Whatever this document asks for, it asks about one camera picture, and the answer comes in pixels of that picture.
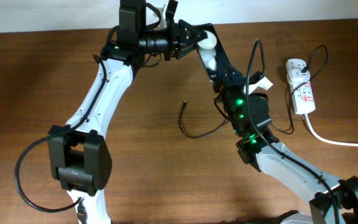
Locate black smartphone white circles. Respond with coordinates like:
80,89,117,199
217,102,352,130
197,30,219,82

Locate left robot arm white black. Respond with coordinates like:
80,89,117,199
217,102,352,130
48,0,217,223

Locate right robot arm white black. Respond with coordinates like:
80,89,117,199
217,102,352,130
204,28,358,223

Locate white usb charger plug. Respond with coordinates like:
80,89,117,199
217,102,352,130
286,58,310,85

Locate white power strip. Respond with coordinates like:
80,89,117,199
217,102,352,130
288,81,316,115

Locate white power strip cord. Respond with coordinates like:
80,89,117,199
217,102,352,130
303,113,358,149

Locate black charger cable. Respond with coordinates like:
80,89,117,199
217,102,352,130
178,45,329,139

